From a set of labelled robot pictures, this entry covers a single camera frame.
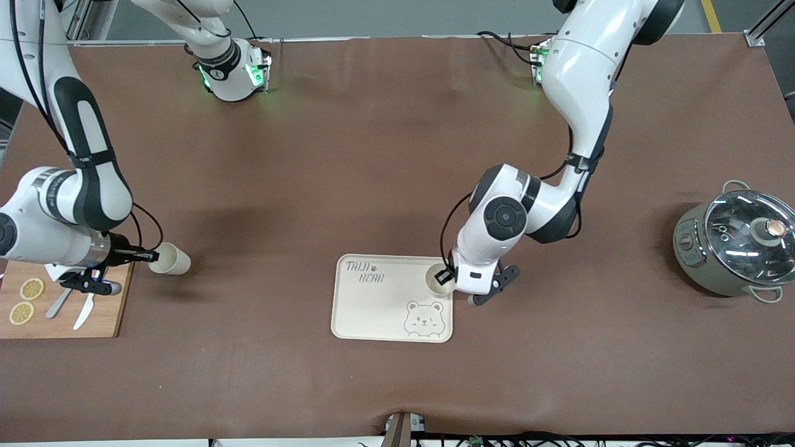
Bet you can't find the black left arm base cable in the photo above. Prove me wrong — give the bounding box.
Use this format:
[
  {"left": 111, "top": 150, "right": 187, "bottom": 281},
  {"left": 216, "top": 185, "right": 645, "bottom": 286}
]
[{"left": 475, "top": 30, "right": 547, "bottom": 66}]

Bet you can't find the white plastic knife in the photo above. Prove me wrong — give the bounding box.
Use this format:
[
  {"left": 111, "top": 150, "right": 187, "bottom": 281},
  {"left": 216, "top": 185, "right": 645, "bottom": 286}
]
[{"left": 73, "top": 292, "right": 96, "bottom": 331}]

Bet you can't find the white plastic cup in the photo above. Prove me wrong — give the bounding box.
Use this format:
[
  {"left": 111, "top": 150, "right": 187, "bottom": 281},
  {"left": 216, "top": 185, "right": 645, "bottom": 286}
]
[
  {"left": 425, "top": 263, "right": 458, "bottom": 297},
  {"left": 149, "top": 242, "right": 192, "bottom": 276}
]

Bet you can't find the brown table mat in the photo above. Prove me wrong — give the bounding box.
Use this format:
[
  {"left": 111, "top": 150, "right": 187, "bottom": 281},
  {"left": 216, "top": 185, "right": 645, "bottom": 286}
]
[{"left": 0, "top": 34, "right": 795, "bottom": 443}]

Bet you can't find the wooden cutting board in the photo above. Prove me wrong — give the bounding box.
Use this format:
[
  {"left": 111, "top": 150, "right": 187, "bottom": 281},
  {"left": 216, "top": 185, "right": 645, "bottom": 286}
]
[{"left": 0, "top": 258, "right": 137, "bottom": 340}]

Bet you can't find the glass pot lid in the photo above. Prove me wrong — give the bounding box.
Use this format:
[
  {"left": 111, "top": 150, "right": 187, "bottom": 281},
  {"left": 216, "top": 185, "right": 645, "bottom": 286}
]
[{"left": 704, "top": 189, "right": 795, "bottom": 287}]

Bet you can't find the black arm base cable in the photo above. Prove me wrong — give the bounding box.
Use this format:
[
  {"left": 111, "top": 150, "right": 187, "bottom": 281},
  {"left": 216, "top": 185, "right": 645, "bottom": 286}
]
[
  {"left": 475, "top": 30, "right": 547, "bottom": 66},
  {"left": 233, "top": 0, "right": 259, "bottom": 39}
]

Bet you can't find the cream tray with bear print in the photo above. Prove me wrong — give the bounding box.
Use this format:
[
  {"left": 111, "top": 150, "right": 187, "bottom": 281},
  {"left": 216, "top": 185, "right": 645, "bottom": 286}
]
[{"left": 330, "top": 254, "right": 454, "bottom": 343}]

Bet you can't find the aluminium frame corner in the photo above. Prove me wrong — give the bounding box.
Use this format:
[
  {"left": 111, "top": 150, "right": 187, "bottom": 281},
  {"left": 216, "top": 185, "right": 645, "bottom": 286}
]
[
  {"left": 742, "top": 0, "right": 795, "bottom": 48},
  {"left": 56, "top": 0, "right": 95, "bottom": 45}
]

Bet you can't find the brown post at table edge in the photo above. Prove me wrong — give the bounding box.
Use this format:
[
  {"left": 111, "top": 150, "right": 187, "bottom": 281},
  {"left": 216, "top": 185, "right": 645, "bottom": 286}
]
[{"left": 382, "top": 412, "right": 414, "bottom": 447}]

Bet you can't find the grey-green electric cooking pot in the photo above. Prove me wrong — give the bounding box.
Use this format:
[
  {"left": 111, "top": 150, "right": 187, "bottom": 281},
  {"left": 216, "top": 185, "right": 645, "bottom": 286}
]
[{"left": 673, "top": 180, "right": 795, "bottom": 304}]

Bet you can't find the black right arm base cable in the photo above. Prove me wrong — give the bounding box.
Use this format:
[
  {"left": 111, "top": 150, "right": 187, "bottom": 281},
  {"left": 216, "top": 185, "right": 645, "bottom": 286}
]
[{"left": 233, "top": 0, "right": 259, "bottom": 39}]

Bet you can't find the grey plastic knife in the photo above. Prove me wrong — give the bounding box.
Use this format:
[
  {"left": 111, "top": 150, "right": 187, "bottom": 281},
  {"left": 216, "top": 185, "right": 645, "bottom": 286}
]
[{"left": 45, "top": 287, "right": 74, "bottom": 320}]

